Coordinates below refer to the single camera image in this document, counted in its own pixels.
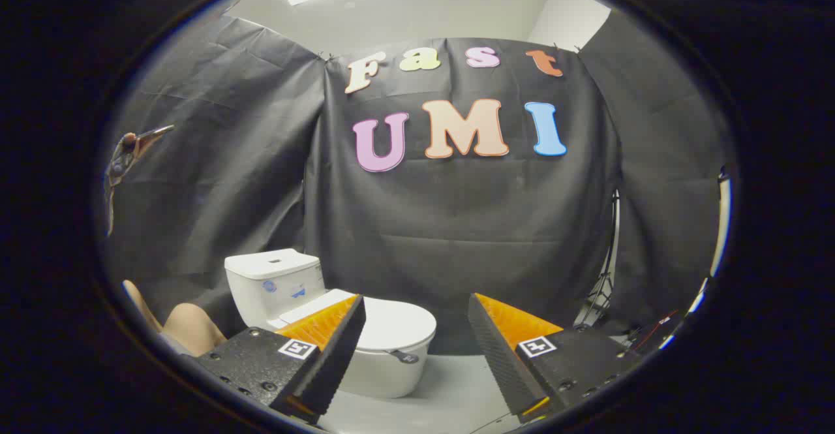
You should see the black backdrop cloth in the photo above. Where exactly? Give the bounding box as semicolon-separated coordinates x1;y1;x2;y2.
101;10;735;356

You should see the red cable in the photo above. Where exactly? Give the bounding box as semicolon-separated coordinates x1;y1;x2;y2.
631;310;680;351

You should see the person's leg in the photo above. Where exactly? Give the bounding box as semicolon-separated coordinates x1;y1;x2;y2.
123;280;228;356

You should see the white toilet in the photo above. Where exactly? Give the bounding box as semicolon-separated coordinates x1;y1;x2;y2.
224;249;438;399

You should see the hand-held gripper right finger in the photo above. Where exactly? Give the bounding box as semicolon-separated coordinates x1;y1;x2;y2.
467;292;645;424

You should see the black light stand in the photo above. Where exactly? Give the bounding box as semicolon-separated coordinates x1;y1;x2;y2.
574;189;620;327

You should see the white studio softbox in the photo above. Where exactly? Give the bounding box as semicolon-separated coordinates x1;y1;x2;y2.
708;166;733;278

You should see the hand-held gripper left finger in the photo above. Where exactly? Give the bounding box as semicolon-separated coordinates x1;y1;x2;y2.
194;294;367;425

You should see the white toilet lid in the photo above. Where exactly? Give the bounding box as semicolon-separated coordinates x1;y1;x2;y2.
271;288;438;356

